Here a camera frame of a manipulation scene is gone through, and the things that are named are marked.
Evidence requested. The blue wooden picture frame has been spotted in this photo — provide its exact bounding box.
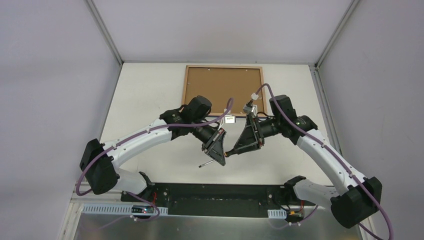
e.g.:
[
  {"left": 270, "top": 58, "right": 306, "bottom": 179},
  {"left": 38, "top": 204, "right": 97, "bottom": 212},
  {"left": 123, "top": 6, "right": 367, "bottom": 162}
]
[{"left": 181, "top": 65, "right": 264, "bottom": 117}]

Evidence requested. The black yellow screwdriver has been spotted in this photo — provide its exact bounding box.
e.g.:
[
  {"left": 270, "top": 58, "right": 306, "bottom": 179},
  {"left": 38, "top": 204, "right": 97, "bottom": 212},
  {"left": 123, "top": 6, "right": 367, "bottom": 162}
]
[{"left": 198, "top": 152, "right": 227, "bottom": 168}]

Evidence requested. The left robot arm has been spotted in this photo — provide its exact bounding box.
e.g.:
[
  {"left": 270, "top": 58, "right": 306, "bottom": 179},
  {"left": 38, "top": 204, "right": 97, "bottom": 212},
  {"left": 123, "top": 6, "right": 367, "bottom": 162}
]
[{"left": 76, "top": 95, "right": 226, "bottom": 203}]

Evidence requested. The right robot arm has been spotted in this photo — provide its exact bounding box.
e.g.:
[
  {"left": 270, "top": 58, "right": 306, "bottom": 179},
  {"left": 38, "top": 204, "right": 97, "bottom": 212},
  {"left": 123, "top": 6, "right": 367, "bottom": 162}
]
[{"left": 225, "top": 95, "right": 382, "bottom": 229}]

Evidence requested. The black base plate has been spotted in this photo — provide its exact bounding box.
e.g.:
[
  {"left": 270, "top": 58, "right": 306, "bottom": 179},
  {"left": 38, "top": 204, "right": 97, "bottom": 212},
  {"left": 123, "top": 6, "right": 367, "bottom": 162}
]
[{"left": 139, "top": 183, "right": 301, "bottom": 218}]

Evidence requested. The right white cable duct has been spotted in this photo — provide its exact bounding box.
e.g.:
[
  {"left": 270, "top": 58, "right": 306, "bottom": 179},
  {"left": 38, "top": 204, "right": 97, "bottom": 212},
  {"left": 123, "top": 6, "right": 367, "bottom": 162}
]
[{"left": 267, "top": 208, "right": 287, "bottom": 219}]

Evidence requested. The white cable duct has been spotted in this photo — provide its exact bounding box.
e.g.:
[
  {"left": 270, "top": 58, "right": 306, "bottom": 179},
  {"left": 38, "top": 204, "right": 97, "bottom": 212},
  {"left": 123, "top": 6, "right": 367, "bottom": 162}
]
[
  {"left": 81, "top": 203, "right": 158, "bottom": 216},
  {"left": 267, "top": 208, "right": 287, "bottom": 219}
]

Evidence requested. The left white cable duct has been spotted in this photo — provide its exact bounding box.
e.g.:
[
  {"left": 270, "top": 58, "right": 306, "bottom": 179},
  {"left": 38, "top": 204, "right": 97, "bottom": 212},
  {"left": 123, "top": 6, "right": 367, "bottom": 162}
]
[{"left": 81, "top": 203, "right": 158, "bottom": 216}]

